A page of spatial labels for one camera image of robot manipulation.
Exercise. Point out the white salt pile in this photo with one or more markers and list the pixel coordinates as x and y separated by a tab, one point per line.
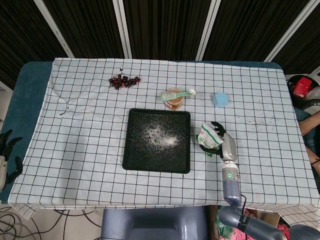
162	137

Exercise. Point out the grey-blue robot torso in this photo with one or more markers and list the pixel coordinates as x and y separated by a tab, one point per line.
150	225

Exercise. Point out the red carton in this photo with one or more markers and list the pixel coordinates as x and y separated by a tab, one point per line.
302	87

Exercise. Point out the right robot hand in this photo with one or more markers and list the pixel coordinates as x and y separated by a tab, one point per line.
228	147

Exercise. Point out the green brush with white bristles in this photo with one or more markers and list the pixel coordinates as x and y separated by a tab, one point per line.
170	95

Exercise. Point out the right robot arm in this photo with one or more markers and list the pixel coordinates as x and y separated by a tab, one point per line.
231	190

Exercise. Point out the white black-checked tablecloth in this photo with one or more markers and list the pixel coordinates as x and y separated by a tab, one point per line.
75	150

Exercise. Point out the green cloth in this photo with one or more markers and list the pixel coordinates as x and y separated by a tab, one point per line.
222	230

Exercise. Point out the white green-printed wrapper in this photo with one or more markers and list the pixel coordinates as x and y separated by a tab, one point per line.
207	137

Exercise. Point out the black baking tray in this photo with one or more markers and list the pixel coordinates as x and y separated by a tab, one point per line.
140	160

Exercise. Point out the light blue cube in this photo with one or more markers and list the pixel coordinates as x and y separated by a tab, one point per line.
220	100

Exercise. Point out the person forearm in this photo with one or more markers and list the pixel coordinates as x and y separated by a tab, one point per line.
310	126

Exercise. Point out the clear jar with orange contents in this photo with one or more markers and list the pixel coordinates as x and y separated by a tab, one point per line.
175	103

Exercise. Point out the white partition frame post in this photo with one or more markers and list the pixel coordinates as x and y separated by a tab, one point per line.
208	30
290	30
122	30
56	30

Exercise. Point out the black waste bin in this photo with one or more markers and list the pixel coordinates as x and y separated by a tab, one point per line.
300	102

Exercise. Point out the pink cloth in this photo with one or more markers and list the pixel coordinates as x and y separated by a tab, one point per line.
238	233

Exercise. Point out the dark red grape bunch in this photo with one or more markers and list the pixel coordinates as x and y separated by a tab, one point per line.
123	82

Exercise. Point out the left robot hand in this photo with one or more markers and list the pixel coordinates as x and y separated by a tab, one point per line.
3	170

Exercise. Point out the brown cardboard box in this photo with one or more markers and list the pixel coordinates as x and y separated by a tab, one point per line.
265	217

